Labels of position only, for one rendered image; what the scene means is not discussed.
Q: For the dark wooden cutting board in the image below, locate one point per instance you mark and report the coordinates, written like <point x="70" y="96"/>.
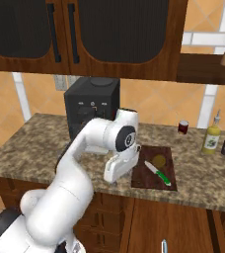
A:
<point x="155" y="171"/>

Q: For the black coffee machine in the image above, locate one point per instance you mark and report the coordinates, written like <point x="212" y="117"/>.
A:
<point x="92" y="99"/>

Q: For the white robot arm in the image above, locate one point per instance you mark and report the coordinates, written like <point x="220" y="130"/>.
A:
<point x="61" y="194"/>

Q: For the brown avocado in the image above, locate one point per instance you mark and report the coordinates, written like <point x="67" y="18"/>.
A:
<point x="159" y="160"/>

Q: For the glass fronted cupboard door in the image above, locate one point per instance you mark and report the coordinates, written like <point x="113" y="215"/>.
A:
<point x="22" y="33"/>
<point x="124" y="36"/>

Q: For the wooden drawer fronts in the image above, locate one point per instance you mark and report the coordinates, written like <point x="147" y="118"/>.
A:
<point x="99" y="220"/>

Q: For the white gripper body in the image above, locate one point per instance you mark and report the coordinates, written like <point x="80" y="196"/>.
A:
<point x="118" y="166"/>

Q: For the dark red jar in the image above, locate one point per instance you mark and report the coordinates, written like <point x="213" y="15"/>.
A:
<point x="183" y="127"/>

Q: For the yellow oil bottle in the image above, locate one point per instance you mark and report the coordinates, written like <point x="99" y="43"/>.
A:
<point x="211" y="138"/>

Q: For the dark wooden wall shelf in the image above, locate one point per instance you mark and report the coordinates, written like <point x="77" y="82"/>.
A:
<point x="206" y="69"/>

